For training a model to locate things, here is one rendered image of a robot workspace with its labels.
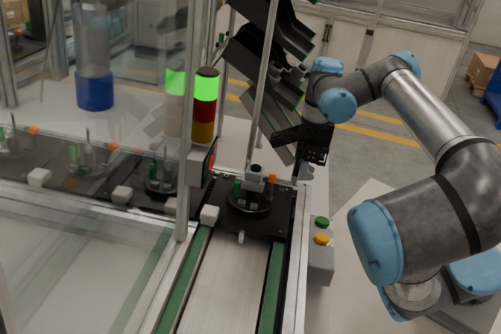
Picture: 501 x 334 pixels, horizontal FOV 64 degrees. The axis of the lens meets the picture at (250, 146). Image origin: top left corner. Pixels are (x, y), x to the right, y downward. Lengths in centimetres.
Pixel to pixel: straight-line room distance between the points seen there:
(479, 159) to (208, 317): 65
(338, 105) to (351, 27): 415
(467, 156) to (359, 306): 64
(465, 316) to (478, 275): 24
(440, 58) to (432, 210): 457
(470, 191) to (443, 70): 459
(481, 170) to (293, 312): 54
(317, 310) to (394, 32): 418
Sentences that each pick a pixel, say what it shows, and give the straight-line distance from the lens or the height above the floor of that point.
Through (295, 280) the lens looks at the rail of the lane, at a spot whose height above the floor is 95.
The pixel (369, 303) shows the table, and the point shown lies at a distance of 118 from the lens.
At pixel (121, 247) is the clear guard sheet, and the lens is 65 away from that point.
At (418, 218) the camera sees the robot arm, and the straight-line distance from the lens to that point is 57.
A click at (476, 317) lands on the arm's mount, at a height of 93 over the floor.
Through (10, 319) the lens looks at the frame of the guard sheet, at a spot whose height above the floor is 138.
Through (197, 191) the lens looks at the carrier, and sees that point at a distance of 121.
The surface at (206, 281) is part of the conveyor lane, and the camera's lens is 104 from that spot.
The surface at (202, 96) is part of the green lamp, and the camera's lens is 82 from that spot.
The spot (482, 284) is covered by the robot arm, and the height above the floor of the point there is 112.
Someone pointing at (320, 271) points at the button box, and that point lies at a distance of 108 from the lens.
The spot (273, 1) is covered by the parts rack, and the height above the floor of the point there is 150.
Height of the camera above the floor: 170
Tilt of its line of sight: 30 degrees down
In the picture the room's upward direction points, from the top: 9 degrees clockwise
